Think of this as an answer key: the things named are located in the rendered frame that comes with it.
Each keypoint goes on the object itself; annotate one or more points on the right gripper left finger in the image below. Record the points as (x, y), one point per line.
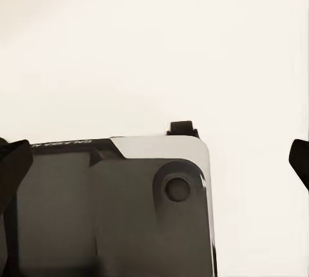
(15, 160)

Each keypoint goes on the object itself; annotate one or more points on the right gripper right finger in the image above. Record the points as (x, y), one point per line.
(299, 160)

